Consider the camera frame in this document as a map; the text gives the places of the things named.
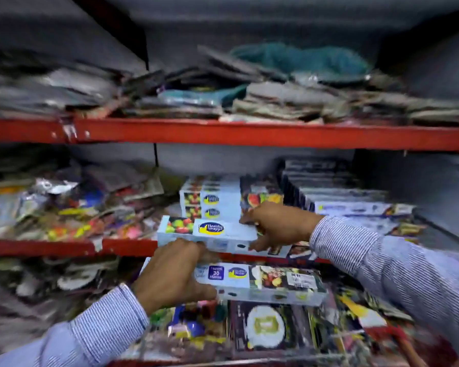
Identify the heap of dark plastic packets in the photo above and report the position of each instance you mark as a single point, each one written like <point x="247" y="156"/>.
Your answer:
<point x="46" y="294"/>

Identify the light blue wrap box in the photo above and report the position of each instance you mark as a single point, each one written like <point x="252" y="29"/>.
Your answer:
<point x="214" y="214"/>
<point x="210" y="230"/>
<point x="260" y="284"/>
<point x="218" y="198"/>

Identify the red metal shelf rail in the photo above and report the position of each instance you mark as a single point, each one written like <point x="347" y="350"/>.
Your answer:
<point x="252" y="134"/>
<point x="61" y="247"/>

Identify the person's right thumb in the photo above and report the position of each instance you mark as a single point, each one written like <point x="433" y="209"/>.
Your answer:
<point x="261" y="242"/>

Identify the person's left forearm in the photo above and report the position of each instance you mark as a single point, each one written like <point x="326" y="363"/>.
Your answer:
<point x="80" y="334"/>

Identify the teal fluffy cloth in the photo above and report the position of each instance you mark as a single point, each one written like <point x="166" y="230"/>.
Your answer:
<point x="302" y="59"/>

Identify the person's left hand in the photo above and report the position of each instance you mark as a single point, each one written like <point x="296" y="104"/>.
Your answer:
<point x="168" y="277"/>

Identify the person's right forearm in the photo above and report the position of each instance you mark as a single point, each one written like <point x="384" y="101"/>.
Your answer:
<point x="409" y="269"/>

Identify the black packet with white plate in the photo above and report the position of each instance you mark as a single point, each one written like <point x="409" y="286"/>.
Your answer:
<point x="269" y="326"/>

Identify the pile of colourful toy packets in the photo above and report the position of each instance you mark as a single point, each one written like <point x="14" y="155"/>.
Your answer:
<point x="72" y="206"/>

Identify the pile of grey flat packets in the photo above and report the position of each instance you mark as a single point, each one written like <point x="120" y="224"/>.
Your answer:
<point x="275" y="97"/>

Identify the row of dark wrap boxes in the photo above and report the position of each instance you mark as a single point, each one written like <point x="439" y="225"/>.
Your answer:
<point x="329" y="191"/>

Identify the person's right hand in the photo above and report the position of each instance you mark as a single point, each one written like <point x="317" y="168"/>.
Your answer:
<point x="281" y="223"/>

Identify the heap of mixed colourful packets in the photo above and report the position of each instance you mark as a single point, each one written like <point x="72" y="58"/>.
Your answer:
<point x="352" y="328"/>

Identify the person's left thumb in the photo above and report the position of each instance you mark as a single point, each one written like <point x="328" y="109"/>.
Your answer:
<point x="205" y="292"/>

